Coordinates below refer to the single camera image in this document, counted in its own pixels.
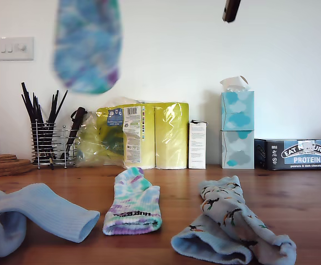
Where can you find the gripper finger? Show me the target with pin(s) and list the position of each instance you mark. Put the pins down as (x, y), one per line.
(230, 11)

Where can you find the tie-dye sock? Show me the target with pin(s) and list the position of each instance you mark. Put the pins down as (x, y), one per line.
(132, 198)
(88, 49)

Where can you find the light blue toucan sock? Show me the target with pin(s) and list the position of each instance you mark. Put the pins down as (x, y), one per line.
(232, 209)
(176, 243)

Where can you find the plain light blue sock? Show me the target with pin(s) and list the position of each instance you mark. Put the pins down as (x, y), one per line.
(38, 204)
(8, 237)

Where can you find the white tissue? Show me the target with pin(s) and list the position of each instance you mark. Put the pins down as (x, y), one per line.
(233, 82)

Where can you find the blue cloud tissue box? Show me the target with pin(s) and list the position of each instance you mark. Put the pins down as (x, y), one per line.
(237, 110)

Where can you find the white carton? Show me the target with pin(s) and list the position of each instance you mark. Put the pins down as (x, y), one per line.
(196, 146)

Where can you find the grey cloud tissue box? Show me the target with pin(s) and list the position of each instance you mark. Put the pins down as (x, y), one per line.
(237, 151)

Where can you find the yellow kitchen roll pack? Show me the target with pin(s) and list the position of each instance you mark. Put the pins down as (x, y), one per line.
(168, 138)

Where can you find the black Eat Natural box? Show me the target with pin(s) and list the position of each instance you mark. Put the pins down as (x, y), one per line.
(270, 154)

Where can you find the black chopstick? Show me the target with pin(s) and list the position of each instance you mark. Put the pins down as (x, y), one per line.
(25, 101)
(56, 96)
(34, 99)
(26, 92)
(62, 99)

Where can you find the clear bag with green contents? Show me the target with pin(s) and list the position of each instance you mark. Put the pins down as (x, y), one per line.
(88, 143)

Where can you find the white wall switch plate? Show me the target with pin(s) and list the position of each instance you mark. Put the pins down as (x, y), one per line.
(14, 49)

